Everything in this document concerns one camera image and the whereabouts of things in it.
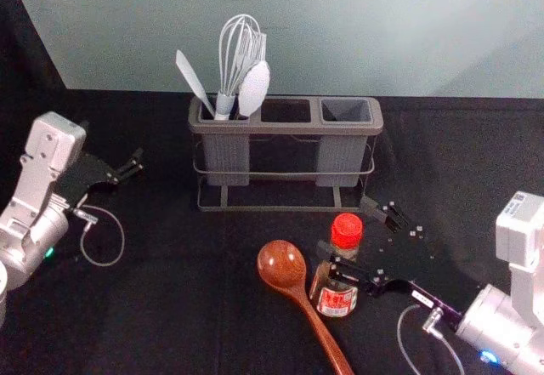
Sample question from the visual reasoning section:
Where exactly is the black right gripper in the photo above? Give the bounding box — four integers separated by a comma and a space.
316, 195, 486, 333

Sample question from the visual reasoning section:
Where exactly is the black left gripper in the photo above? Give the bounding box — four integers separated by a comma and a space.
54, 120, 146, 208

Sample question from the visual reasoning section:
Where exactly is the glass bottle with red cap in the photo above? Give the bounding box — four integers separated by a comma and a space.
309, 213, 366, 321

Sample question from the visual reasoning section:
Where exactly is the grey ribbed utensil cup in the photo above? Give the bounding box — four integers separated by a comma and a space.
198, 106, 252, 187
315, 99, 376, 189

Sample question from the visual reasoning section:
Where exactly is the brown wooden spoon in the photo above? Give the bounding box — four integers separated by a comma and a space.
256, 240, 356, 375

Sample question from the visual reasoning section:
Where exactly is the grey silicone spatula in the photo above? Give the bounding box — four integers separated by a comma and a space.
175, 49, 218, 119

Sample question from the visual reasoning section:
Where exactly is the black rack with steel bars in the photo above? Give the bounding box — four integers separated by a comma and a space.
187, 94, 385, 214

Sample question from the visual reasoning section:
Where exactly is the black table cloth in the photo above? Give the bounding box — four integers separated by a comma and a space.
0, 0, 544, 375

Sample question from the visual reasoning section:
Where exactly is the pale grey serving spoon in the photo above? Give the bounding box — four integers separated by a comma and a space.
236, 60, 272, 117

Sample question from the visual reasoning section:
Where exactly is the grey slotted turner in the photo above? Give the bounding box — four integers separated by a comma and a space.
237, 30, 269, 79

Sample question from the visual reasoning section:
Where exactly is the thin grey left gripper cable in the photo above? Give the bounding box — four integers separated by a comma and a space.
71, 204, 126, 268

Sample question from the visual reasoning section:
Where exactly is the thin grey gripper cable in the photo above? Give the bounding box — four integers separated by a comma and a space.
71, 204, 126, 268
396, 304, 467, 375

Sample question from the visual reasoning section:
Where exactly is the thin grey right gripper cable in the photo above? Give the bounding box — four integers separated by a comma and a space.
396, 304, 467, 375

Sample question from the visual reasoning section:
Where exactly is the grey wire whisk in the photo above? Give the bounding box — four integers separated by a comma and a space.
213, 13, 263, 122

